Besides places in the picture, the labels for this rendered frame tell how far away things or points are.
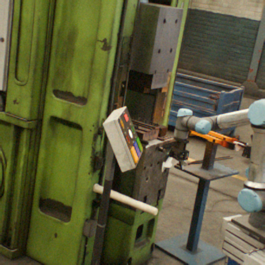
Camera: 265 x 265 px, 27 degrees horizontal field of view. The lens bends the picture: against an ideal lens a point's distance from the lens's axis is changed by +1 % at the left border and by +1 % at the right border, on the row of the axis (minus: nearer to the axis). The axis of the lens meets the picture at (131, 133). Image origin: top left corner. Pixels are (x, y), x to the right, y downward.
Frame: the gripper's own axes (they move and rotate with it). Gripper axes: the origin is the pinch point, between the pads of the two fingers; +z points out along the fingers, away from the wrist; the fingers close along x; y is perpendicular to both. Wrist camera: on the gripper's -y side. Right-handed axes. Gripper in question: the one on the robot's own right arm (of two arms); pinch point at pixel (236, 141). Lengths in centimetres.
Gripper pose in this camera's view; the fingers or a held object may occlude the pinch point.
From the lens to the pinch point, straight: 388.6
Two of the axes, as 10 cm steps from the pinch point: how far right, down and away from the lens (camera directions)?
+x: 7.0, -0.9, 7.1
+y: -1.5, 9.5, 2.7
